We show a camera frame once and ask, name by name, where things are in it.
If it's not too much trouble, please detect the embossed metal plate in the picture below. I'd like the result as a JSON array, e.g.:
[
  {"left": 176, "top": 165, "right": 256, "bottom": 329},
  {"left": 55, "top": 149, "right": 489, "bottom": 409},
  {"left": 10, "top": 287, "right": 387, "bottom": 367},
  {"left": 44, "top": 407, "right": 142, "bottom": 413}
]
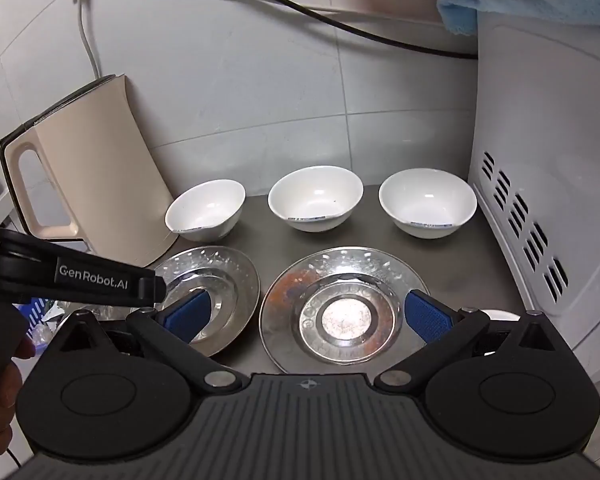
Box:
[
  {"left": 259, "top": 246, "right": 431, "bottom": 375},
  {"left": 152, "top": 246, "right": 261, "bottom": 358}
]

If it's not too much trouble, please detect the light grey microwave oven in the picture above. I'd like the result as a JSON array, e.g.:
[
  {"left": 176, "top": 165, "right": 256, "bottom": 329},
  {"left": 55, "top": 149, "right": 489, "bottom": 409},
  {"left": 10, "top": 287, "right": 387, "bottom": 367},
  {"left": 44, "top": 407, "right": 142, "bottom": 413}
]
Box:
[{"left": 467, "top": 7, "right": 600, "bottom": 381}]

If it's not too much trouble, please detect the beige electric kettle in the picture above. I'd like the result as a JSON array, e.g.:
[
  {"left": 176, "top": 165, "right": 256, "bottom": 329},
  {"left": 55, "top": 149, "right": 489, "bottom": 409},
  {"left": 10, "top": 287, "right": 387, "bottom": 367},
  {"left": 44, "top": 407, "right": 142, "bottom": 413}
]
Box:
[{"left": 0, "top": 74, "right": 181, "bottom": 268}]

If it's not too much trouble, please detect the thick black cable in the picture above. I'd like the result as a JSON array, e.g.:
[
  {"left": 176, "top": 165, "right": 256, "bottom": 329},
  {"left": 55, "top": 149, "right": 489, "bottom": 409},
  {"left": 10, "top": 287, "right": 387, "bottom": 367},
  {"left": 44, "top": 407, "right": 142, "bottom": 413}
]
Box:
[{"left": 200, "top": 0, "right": 479, "bottom": 59}]

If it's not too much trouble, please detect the light blue cloth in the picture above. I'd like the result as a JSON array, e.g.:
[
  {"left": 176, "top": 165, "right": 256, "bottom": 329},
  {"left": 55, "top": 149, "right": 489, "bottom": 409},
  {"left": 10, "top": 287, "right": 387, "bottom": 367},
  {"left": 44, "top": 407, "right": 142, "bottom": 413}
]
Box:
[{"left": 436, "top": 0, "right": 600, "bottom": 36}]

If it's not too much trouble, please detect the white kettle power cable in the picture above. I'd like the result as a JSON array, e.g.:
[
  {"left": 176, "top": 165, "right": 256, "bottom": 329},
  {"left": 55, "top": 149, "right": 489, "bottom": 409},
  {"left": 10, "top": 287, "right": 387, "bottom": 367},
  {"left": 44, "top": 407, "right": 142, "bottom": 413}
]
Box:
[{"left": 76, "top": 0, "right": 105, "bottom": 81}]

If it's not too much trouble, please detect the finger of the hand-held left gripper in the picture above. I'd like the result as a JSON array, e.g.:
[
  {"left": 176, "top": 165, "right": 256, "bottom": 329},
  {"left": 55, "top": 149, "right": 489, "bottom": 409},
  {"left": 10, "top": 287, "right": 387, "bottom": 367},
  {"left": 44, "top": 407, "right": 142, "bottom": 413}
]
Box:
[{"left": 137, "top": 275, "right": 167, "bottom": 307}]

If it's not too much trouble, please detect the blue plastic basket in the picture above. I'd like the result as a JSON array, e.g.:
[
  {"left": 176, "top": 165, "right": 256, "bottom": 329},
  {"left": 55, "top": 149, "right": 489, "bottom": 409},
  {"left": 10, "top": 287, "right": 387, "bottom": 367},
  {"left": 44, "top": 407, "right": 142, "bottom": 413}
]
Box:
[{"left": 12, "top": 297, "right": 56, "bottom": 348}]

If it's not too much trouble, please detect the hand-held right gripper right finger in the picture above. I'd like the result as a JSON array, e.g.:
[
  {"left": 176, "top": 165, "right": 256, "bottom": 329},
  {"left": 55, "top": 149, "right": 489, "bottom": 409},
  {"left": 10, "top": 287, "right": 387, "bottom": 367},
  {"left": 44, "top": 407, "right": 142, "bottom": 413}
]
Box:
[{"left": 375, "top": 289, "right": 561, "bottom": 388}]

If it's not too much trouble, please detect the clear plastic wrapper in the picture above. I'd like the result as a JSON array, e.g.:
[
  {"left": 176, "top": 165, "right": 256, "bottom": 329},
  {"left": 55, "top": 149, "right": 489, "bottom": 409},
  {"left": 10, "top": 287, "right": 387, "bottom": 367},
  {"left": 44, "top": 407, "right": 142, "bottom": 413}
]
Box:
[{"left": 32, "top": 302, "right": 126, "bottom": 348}]

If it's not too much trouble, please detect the person's left hand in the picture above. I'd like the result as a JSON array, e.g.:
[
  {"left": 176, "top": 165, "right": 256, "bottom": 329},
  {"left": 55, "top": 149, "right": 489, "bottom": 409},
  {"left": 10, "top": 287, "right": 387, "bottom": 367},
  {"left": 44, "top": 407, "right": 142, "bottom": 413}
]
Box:
[{"left": 0, "top": 339, "right": 37, "bottom": 442}]

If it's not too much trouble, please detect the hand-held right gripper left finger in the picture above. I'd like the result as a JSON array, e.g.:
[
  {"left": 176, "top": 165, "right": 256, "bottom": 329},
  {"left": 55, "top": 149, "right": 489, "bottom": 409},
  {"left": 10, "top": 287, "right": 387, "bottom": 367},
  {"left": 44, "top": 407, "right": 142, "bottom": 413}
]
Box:
[{"left": 55, "top": 290, "right": 243, "bottom": 393}]

